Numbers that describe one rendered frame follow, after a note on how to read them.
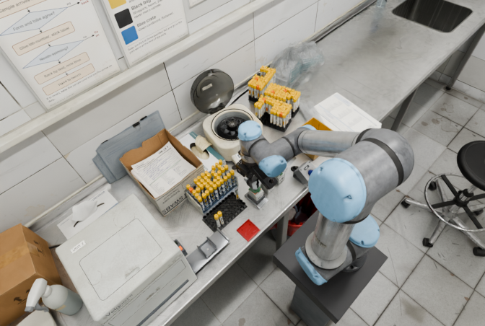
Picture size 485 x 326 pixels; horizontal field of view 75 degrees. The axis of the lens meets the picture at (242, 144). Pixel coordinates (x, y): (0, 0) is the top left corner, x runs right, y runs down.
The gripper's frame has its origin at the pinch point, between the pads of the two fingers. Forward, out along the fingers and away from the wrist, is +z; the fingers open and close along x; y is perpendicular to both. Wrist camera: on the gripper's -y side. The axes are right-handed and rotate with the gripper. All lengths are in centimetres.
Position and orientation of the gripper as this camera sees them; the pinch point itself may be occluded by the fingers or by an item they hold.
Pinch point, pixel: (257, 187)
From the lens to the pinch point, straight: 129.2
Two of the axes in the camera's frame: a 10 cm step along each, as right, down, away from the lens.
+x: -7.1, 5.8, -4.1
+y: -7.1, -5.3, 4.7
